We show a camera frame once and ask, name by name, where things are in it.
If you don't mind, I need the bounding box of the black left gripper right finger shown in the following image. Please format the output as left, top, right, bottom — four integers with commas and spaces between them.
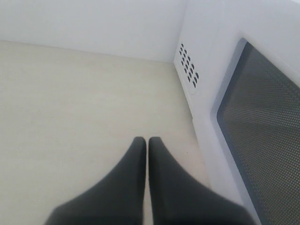
148, 137, 255, 225

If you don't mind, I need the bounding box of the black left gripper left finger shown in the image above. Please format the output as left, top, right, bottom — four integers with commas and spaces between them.
46, 137, 147, 225

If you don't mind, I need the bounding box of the white microwave door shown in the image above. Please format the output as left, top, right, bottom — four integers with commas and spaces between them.
193, 29, 300, 225

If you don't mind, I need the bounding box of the white Midea microwave oven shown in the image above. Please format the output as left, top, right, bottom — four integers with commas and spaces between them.
174, 0, 300, 138

